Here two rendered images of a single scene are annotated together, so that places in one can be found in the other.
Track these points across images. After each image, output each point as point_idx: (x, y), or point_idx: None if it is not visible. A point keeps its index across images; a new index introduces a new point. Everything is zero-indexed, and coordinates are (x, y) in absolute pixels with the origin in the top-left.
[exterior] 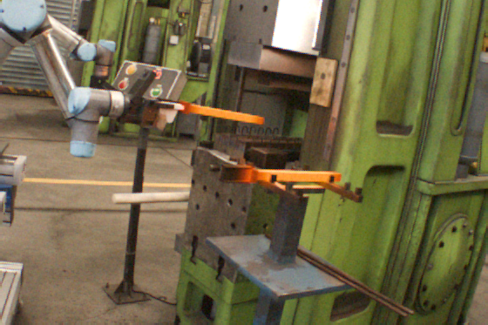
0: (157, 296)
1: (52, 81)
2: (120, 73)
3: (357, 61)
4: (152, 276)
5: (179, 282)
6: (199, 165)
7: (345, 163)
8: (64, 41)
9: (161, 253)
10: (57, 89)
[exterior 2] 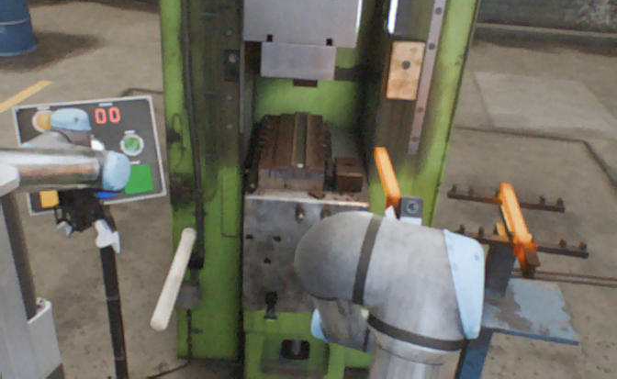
0: (155, 371)
1: (353, 314)
2: (25, 135)
3: (452, 39)
4: (106, 349)
5: (181, 336)
6: (259, 216)
7: (440, 150)
8: (81, 179)
9: (57, 306)
10: (354, 317)
